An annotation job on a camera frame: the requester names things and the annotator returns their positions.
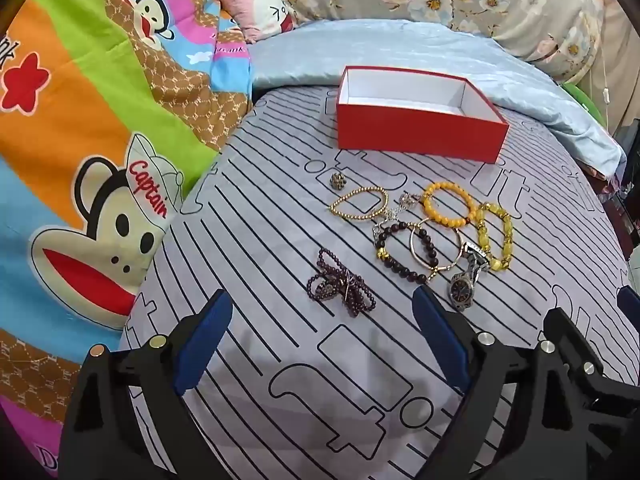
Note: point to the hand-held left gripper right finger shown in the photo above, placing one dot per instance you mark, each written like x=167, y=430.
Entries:
x=440, y=340

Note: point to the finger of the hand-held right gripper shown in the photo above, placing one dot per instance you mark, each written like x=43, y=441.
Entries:
x=629, y=301
x=562, y=330

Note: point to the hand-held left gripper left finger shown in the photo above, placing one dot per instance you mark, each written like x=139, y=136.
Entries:
x=205, y=345

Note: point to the silver wristwatch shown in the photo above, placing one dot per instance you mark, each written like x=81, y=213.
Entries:
x=459, y=290

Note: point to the purple bead strand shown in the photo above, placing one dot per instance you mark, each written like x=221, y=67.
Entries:
x=340, y=287

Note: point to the red cardboard box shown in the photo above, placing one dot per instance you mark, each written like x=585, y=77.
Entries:
x=400, y=130

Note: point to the thin gold bangle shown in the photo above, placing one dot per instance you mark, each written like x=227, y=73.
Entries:
x=411, y=245

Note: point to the grey striped bedsheet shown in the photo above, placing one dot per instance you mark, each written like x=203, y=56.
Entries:
x=260, y=210

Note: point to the small beaded flower brooch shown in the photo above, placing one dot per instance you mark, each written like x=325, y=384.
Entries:
x=339, y=181

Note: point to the green plastic object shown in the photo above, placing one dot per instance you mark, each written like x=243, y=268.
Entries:
x=582, y=97

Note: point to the beige cloth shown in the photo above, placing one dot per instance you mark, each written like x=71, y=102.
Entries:
x=622, y=60

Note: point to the cartoon monkey printed blanket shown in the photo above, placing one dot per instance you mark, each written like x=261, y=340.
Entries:
x=75, y=60

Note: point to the pink cartoon pillow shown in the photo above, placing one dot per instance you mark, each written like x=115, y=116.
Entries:
x=260, y=10

